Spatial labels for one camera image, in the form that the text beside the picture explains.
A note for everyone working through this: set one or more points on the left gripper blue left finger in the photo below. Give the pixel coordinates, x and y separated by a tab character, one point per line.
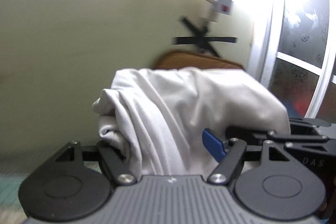
112	165

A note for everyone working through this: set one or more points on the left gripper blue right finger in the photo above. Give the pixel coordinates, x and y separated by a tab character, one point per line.
229	159

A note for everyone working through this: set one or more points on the white t-shirt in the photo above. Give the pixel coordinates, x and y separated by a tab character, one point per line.
155	118

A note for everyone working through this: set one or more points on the patterned bed cover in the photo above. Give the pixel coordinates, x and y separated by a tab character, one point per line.
15	167

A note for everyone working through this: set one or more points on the orange-brown cushion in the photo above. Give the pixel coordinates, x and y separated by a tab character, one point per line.
176	59

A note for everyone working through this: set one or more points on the black tape cross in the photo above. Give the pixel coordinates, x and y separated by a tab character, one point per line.
200	39

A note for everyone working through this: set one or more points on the window frame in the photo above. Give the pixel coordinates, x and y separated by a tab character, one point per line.
293	55

